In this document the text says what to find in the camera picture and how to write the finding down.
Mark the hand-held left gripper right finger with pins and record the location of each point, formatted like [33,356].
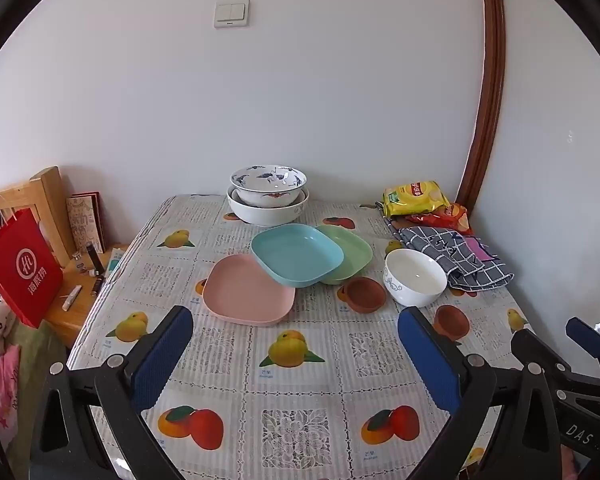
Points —
[425,355]

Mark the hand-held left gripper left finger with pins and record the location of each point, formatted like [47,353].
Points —
[162,355]

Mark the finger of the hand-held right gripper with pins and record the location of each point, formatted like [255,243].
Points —
[527,344]
[584,332]

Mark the small brown clay dish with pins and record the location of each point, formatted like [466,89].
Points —
[364,294]
[451,321]

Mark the pink plastic plate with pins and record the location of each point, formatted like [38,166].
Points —
[240,290]

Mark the green plastic plate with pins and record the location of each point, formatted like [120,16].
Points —
[355,250]

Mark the blue plastic plate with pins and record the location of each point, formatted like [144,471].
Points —
[295,255]

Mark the plain white bowl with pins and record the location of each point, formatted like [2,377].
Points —
[415,275]

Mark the dark small tube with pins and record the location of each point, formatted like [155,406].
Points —
[98,285]

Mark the wooden bedside cabinet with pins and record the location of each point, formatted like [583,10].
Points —
[75,317]

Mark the light blue packet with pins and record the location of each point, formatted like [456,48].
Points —
[113,265]

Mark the white small tube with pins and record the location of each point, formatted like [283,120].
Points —
[72,297]

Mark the grey checkered cloth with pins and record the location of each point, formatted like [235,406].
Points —
[430,242]

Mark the black small bottle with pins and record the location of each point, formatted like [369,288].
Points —
[93,259]

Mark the fruit printed tablecloth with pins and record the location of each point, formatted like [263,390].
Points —
[305,400]

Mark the red chip bag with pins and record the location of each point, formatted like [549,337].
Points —
[445,219]

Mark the patterned hardcover book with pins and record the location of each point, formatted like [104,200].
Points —
[86,222]

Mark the yellow chip bag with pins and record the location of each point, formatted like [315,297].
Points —
[415,197]

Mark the red paper shopping bag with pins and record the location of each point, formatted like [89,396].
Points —
[20,270]

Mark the pink cloth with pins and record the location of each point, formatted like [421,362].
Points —
[0,395]

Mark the large white porcelain bowl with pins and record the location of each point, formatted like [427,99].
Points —
[265,215]

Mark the wooden chair back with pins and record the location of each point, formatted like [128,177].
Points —
[45,185]

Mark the blue patterned porcelain bowl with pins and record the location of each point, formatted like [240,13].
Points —
[270,177]

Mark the brown wooden door frame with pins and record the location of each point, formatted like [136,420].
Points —
[492,85]

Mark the white light switch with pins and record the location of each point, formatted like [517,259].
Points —
[231,14]

